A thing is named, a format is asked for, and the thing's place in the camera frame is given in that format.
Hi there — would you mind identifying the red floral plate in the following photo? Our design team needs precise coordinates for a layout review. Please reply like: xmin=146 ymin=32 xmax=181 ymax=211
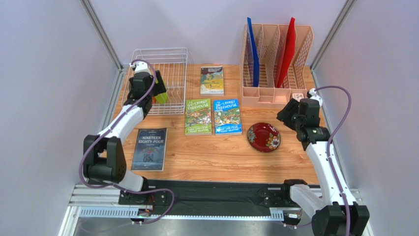
xmin=247 ymin=122 xmax=281 ymax=153

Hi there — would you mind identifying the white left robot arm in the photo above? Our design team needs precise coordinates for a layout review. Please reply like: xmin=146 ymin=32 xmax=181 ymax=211
xmin=79 ymin=70 xmax=166 ymax=194

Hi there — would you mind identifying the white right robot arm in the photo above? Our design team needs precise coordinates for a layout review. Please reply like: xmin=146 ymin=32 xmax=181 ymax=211
xmin=277 ymin=98 xmax=370 ymax=236

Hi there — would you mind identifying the green plate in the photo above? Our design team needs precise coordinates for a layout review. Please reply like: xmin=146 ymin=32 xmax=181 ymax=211
xmin=153 ymin=92 xmax=168 ymax=104

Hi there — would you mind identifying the small white patterned box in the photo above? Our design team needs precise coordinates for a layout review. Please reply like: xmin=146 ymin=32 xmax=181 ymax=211
xmin=291 ymin=93 xmax=305 ymax=102

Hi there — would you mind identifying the green 65-storey treehouse book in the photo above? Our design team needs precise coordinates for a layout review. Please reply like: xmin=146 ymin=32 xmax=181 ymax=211
xmin=184 ymin=98 xmax=212 ymax=135

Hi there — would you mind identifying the small yellow cover book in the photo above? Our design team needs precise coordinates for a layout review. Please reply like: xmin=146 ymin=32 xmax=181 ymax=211
xmin=200 ymin=66 xmax=225 ymax=96

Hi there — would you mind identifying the red folder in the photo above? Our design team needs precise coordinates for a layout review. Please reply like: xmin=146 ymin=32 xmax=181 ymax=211
xmin=275 ymin=17 xmax=297 ymax=88

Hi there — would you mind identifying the blue 26-storey treehouse book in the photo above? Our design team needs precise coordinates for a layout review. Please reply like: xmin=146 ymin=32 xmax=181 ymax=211
xmin=213 ymin=99 xmax=242 ymax=135

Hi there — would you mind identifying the nineteen eighty-four book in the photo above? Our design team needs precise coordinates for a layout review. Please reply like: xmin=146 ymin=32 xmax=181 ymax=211
xmin=131 ymin=128 xmax=167 ymax=172

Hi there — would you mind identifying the blue folder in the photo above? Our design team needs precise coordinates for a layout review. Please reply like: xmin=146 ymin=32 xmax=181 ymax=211
xmin=246 ymin=17 xmax=260 ymax=87

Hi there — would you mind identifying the pink plastic file organizer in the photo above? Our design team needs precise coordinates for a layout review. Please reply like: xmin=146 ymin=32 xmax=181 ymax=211
xmin=239 ymin=24 xmax=314 ymax=109

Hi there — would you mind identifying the black base mat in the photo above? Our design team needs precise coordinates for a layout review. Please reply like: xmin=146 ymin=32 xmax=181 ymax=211
xmin=87 ymin=178 xmax=322 ymax=217

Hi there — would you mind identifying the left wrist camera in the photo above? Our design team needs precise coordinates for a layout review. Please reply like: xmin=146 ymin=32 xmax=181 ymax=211
xmin=130 ymin=61 xmax=152 ymax=74

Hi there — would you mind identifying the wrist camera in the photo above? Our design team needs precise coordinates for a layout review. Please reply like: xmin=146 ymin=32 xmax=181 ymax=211
xmin=130 ymin=61 xmax=152 ymax=74
xmin=306 ymin=88 xmax=323 ymax=107

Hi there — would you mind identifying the white wire dish rack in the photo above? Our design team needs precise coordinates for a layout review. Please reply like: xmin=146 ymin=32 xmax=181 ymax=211
xmin=131 ymin=47 xmax=192 ymax=116

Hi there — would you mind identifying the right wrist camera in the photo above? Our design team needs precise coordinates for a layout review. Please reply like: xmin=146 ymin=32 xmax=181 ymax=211
xmin=306 ymin=88 xmax=323 ymax=107

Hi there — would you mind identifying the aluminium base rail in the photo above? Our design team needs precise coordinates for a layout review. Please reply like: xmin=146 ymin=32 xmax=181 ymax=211
xmin=68 ymin=184 xmax=365 ymax=221

